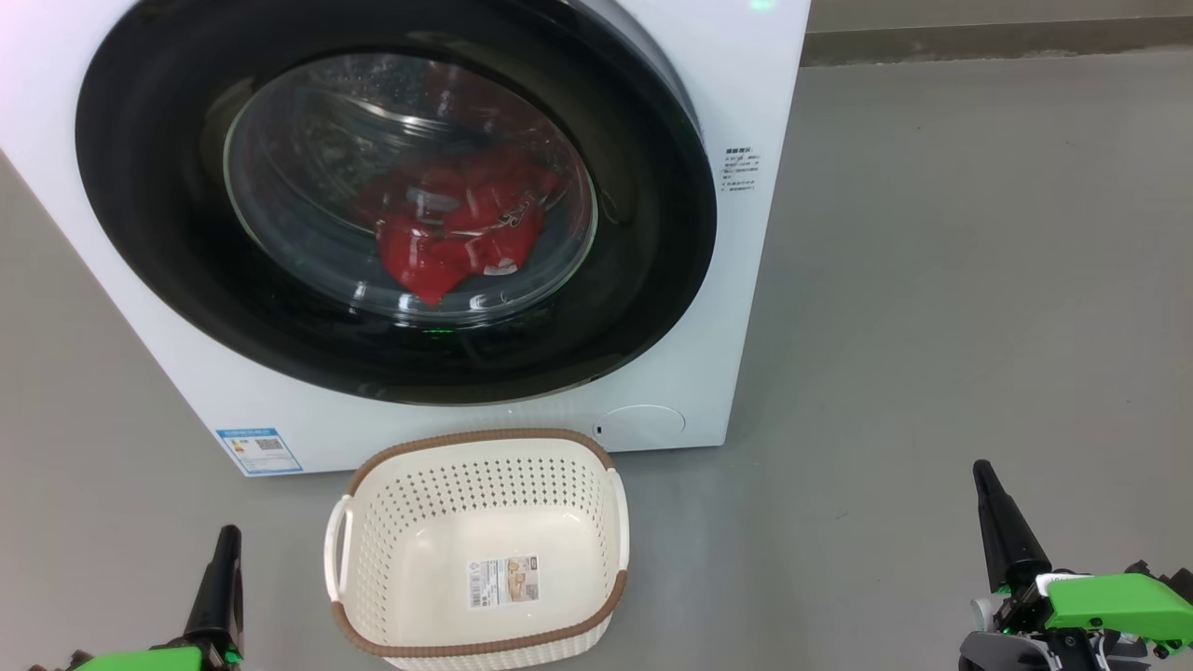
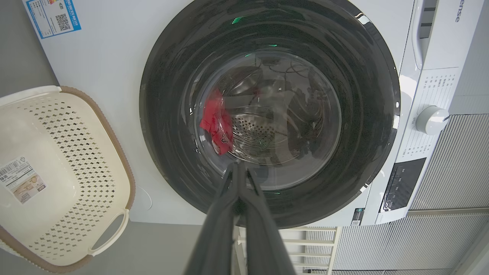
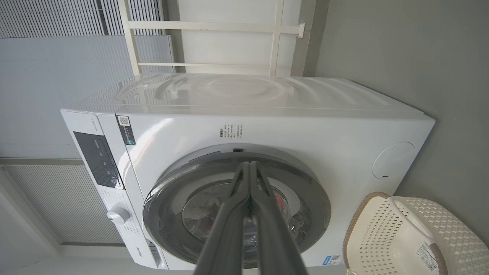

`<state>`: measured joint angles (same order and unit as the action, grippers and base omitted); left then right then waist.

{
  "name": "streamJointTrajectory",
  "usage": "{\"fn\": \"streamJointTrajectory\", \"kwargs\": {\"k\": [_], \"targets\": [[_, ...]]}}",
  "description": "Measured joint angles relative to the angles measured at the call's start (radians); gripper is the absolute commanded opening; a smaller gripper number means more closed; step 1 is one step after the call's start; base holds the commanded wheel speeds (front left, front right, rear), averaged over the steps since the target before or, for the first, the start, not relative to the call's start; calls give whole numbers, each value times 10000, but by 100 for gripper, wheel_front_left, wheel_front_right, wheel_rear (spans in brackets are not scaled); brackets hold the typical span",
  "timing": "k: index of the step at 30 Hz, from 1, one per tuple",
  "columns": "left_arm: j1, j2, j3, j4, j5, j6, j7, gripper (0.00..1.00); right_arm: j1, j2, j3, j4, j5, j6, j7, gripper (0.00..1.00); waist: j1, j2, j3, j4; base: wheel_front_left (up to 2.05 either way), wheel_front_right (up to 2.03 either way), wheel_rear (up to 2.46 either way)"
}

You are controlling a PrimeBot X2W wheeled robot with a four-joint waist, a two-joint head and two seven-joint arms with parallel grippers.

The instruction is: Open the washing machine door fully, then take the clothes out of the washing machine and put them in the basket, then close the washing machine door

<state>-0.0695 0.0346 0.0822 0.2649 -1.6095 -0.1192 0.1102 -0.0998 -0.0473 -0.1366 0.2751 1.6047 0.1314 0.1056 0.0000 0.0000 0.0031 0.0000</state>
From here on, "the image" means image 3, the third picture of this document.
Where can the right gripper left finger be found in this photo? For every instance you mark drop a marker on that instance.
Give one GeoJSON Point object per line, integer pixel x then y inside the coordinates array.
{"type": "Point", "coordinates": [233, 229]}

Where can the white front-load washing machine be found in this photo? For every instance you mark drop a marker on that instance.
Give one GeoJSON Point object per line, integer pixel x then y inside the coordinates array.
{"type": "Point", "coordinates": [305, 126]}

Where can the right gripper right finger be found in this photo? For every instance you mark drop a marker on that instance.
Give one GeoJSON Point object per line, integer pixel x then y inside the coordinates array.
{"type": "Point", "coordinates": [271, 236]}

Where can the cream perforated laundry basket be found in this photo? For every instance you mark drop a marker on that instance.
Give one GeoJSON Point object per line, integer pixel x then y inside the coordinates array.
{"type": "Point", "coordinates": [386, 236]}

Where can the dark round washer door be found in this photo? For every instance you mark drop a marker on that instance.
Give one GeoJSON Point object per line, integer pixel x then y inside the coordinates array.
{"type": "Point", "coordinates": [168, 198]}

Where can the white window railing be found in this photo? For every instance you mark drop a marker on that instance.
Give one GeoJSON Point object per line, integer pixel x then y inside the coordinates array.
{"type": "Point", "coordinates": [214, 26]}

